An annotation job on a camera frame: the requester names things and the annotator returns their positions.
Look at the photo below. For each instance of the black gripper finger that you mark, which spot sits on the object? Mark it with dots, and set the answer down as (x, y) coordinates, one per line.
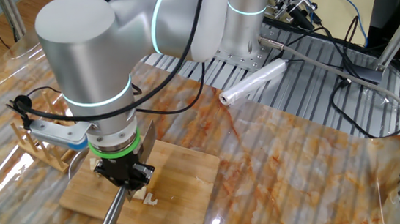
(143, 174)
(102, 174)

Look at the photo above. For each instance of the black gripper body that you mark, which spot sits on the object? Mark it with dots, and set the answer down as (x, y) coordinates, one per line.
(121, 169)

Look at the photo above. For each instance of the steel cleaver knife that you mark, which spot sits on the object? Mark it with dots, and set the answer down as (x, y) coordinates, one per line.
(111, 220)

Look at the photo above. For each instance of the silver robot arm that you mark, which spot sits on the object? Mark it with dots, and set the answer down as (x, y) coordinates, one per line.
(84, 57)

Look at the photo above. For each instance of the thin lotus slice with holes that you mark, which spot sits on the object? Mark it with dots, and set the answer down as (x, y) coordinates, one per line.
(151, 201)

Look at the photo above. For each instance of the metal bowl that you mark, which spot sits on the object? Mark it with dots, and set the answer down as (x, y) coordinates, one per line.
(73, 164)

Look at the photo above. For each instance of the bamboo cutting board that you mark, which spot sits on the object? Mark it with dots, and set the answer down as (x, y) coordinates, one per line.
(185, 187)

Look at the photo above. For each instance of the wooden peg rack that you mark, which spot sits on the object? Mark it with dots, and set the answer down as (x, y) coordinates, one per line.
(44, 154)

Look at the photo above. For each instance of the clear plastic wrap roll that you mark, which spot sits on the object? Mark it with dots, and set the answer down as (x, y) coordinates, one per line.
(252, 81)

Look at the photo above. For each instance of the marble pattern plastic sheet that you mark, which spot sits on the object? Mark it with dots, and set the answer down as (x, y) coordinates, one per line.
(320, 174)

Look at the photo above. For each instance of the beige board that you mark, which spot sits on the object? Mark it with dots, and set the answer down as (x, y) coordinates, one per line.
(341, 14)

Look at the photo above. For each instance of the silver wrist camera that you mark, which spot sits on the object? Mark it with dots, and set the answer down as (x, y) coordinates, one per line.
(58, 134)

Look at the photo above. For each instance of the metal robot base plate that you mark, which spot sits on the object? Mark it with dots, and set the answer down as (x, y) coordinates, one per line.
(253, 57)

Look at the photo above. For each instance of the grey post foot bracket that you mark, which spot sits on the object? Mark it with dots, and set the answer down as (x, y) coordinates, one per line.
(363, 74)

